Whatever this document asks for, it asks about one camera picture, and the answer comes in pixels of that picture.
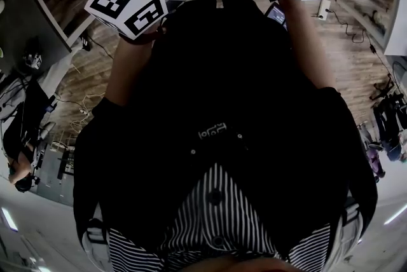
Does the person's striped shirt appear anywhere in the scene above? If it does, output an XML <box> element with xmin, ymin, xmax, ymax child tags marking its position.
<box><xmin>107</xmin><ymin>164</ymin><xmax>332</xmax><ymax>270</ymax></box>

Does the small black display device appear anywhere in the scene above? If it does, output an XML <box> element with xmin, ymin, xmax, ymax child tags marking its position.
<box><xmin>265</xmin><ymin>2</ymin><xmax>289</xmax><ymax>32</ymax></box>

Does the black office chair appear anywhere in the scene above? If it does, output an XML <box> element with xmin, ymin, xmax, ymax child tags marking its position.
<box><xmin>369</xmin><ymin>73</ymin><xmax>407</xmax><ymax>167</ymax></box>

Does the small spare gripper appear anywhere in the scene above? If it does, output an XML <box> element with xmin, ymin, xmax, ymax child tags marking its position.
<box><xmin>24</xmin><ymin>53</ymin><xmax>43</xmax><ymax>71</ymax></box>

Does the white power strip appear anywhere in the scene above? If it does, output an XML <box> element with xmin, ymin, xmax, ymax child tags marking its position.
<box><xmin>317</xmin><ymin>0</ymin><xmax>332</xmax><ymax>21</ymax></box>

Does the black cable with adapter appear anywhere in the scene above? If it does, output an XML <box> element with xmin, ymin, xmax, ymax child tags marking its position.
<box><xmin>364</xmin><ymin>37</ymin><xmax>397</xmax><ymax>85</ymax></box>

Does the grey shoulder strap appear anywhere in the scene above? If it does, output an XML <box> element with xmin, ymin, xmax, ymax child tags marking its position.
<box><xmin>81</xmin><ymin>218</ymin><xmax>113</xmax><ymax>272</ymax></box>
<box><xmin>339</xmin><ymin>200</ymin><xmax>364</xmax><ymax>262</ymax></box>

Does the black floor cable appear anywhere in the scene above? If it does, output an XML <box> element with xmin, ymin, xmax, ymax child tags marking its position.
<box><xmin>86</xmin><ymin>35</ymin><xmax>114</xmax><ymax>59</ymax></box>

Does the person's chin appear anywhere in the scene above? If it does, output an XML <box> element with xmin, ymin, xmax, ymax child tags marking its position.
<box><xmin>190</xmin><ymin>256</ymin><xmax>287</xmax><ymax>272</ymax></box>

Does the person's left forearm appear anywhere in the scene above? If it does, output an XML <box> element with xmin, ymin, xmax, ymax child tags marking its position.
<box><xmin>104</xmin><ymin>32</ymin><xmax>160</xmax><ymax>107</ymax></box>

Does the person's right forearm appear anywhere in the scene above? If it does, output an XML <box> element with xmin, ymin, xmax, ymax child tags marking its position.
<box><xmin>279</xmin><ymin>0</ymin><xmax>338</xmax><ymax>91</ymax></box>

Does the white floor cable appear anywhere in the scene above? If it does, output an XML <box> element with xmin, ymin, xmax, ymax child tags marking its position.
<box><xmin>67</xmin><ymin>91</ymin><xmax>106</xmax><ymax>145</ymax></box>

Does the dark grey cabinet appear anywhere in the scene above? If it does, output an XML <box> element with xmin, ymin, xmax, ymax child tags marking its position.
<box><xmin>0</xmin><ymin>0</ymin><xmax>73</xmax><ymax>75</ymax></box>

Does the person's black garment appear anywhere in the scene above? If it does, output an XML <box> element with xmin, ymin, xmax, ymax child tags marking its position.
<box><xmin>72</xmin><ymin>0</ymin><xmax>380</xmax><ymax>265</ymax></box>

